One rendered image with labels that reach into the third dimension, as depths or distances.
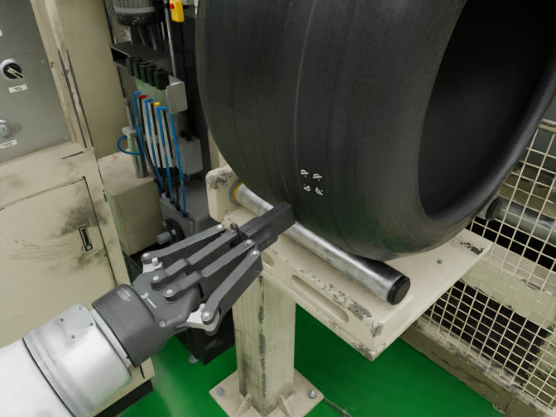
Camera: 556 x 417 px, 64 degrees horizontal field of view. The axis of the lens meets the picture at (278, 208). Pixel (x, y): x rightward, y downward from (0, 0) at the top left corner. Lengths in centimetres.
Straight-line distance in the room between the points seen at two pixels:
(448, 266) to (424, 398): 86
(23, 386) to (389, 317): 45
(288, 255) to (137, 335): 35
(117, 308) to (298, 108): 24
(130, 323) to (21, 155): 67
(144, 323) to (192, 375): 122
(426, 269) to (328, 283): 22
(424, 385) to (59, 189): 127
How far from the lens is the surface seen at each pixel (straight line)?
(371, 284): 63
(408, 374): 168
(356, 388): 161
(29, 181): 101
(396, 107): 40
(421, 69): 41
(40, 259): 110
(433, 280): 81
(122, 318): 43
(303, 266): 70
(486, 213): 83
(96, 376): 43
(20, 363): 43
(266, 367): 131
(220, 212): 80
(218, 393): 157
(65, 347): 42
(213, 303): 44
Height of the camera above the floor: 134
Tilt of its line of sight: 36 degrees down
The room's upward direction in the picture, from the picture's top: straight up
